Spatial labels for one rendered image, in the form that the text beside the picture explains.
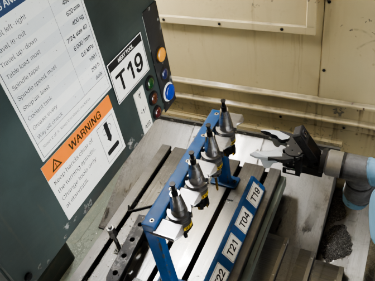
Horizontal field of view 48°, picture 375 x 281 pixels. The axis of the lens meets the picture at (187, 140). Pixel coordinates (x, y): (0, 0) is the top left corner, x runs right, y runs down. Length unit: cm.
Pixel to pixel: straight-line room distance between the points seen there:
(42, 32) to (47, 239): 27
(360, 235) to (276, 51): 75
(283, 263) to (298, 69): 68
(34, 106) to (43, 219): 15
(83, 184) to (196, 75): 115
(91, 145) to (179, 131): 130
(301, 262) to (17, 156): 122
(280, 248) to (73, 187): 110
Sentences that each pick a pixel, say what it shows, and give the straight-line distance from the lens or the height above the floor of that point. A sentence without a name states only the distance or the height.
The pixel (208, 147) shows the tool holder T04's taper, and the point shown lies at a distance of 118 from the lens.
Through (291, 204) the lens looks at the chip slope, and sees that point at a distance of 169.
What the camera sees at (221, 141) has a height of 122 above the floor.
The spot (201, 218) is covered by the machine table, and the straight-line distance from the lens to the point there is 148.
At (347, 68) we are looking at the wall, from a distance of 151.
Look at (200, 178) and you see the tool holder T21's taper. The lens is 113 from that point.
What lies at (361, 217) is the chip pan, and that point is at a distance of 180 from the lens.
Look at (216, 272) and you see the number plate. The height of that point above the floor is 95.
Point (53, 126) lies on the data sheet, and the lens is 56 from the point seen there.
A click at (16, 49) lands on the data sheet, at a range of 50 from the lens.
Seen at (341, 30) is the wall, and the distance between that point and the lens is 144.
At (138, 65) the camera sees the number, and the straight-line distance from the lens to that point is 70.
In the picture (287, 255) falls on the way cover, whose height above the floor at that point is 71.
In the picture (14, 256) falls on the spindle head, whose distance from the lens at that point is 57.
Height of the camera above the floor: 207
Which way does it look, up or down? 42 degrees down
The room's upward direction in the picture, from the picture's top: 11 degrees counter-clockwise
